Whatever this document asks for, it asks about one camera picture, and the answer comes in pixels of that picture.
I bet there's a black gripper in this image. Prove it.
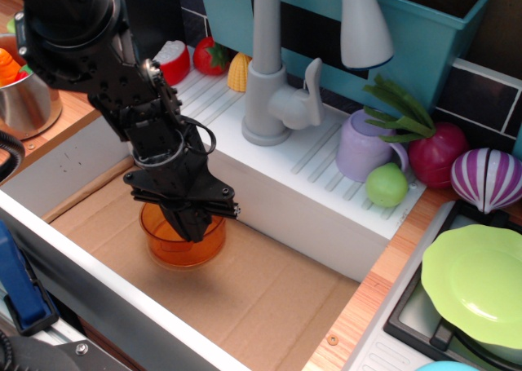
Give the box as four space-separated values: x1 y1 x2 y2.
123 153 241 242

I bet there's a transparent orange plastic pot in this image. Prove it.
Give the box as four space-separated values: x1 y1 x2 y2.
139 203 226 267

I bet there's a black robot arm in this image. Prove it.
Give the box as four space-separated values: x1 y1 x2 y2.
15 0 240 242

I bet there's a white toy sink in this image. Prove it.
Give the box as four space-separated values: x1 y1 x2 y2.
1 72 425 370

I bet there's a steel pot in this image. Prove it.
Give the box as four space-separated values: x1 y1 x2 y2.
1 33 62 140

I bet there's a brown cardboard sheet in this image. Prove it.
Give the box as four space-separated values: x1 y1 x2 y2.
44 161 358 370

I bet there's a grey toy faucet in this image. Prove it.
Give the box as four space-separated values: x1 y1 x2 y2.
241 0 396 147

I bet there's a yellow toy corn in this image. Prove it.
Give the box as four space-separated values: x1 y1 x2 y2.
227 52 251 93

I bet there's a red toy strawberry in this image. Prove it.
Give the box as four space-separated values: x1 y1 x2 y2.
192 37 230 76

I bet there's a lilac plastic cup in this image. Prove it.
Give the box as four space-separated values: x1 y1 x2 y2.
335 110 409 183

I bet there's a green toy pear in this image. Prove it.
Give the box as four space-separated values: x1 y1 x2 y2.
365 162 409 208

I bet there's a green toy pepper piece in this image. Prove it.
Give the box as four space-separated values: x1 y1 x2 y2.
17 64 33 79

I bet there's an orange toy carrot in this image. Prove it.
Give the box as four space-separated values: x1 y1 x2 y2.
0 48 21 86

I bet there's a red toy radish with leaves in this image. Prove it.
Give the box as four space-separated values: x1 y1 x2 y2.
363 76 470 189

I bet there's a toy stove top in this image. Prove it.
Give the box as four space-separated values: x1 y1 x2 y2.
345 200 521 370

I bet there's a lime green plastic plate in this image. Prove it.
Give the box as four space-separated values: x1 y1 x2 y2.
421 224 521 351

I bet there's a light blue bowl rim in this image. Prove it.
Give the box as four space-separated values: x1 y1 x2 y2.
417 360 479 371

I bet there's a purple white striped toy onion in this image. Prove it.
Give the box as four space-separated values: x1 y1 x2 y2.
450 148 521 214

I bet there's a teal plastic bin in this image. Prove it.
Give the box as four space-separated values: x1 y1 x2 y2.
203 0 489 108

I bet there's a blue clamp handle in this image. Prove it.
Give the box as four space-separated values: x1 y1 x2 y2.
1 222 60 337

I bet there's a black cable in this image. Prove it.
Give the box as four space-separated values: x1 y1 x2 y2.
0 129 26 183

